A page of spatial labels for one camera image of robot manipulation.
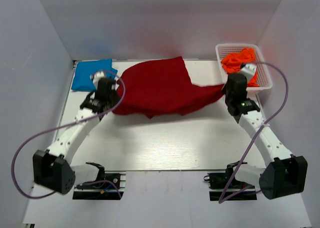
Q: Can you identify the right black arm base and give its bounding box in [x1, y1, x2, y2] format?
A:
[203, 171, 258, 202]

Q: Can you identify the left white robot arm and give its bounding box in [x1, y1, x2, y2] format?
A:
[32, 77, 120, 195]

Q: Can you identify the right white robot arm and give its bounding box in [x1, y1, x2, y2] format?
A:
[223, 73, 308, 200]

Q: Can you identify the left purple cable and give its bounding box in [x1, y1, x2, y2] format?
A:
[10, 69, 126, 199]

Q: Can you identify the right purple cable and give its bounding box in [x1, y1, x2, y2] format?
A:
[218, 61, 290, 204]

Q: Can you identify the purple cable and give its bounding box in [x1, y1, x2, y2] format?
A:
[10, 69, 126, 199]
[218, 61, 290, 204]

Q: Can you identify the dark red t-shirt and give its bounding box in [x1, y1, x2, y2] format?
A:
[113, 57, 223, 119]

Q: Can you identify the orange t-shirt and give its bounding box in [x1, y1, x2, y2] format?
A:
[220, 48, 256, 74]

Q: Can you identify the white plastic basket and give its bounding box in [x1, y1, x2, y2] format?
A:
[215, 43, 273, 95]

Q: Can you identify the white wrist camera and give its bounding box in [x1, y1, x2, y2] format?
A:
[238, 63, 257, 78]
[90, 70, 108, 86]

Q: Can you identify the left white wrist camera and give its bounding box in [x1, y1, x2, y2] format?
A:
[90, 70, 108, 86]

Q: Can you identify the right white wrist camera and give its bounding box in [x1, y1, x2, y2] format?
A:
[238, 63, 257, 78]

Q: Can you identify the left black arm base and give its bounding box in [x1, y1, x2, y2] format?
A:
[72, 172, 126, 201]

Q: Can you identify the folded blue t-shirt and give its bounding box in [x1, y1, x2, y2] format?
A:
[71, 59, 118, 92]

